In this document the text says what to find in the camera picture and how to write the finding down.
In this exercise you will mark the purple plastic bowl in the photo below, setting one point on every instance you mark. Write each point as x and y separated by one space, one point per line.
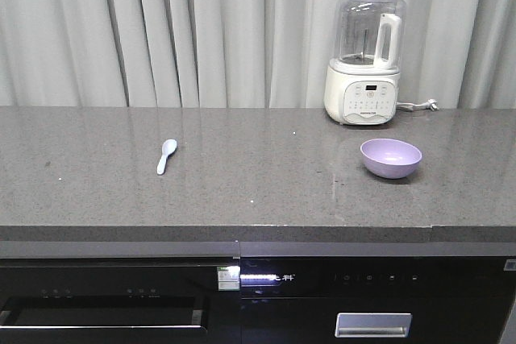
390 158

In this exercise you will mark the light blue plastic spoon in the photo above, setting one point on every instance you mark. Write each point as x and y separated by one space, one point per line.
168 148

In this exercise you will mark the white blender with clear jar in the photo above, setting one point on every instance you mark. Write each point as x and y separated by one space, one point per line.
364 69

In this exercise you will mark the grey curtain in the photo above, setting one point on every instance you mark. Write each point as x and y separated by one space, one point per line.
239 53

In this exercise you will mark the black built-in appliance with handle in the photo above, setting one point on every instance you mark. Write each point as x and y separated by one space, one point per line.
367 292

